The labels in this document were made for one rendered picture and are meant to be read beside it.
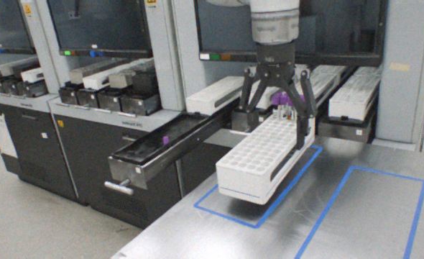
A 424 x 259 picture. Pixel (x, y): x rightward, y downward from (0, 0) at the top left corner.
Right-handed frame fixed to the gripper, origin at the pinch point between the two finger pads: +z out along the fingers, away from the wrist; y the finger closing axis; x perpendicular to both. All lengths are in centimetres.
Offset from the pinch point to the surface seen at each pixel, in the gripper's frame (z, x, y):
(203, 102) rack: 4.2, 24.0, -36.1
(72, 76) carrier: 5, 40, -127
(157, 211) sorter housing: 67, 32, -77
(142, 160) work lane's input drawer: 8.8, -9.6, -33.7
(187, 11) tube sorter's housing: -23, 40, -51
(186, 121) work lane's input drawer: 9.9, 19.1, -40.6
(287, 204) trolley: 8.2, -12.7, 7.4
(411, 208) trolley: 8.0, -4.8, 27.6
